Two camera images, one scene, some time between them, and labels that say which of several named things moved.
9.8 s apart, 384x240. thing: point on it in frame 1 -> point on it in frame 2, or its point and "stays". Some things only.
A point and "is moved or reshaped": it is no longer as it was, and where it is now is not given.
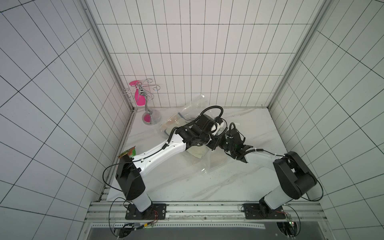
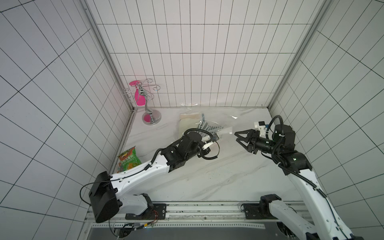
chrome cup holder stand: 151,117 stays
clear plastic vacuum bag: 203,158 is moved or reshaped
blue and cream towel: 176,120 -> 195,115
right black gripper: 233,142 -> 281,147
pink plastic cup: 140,99 stays
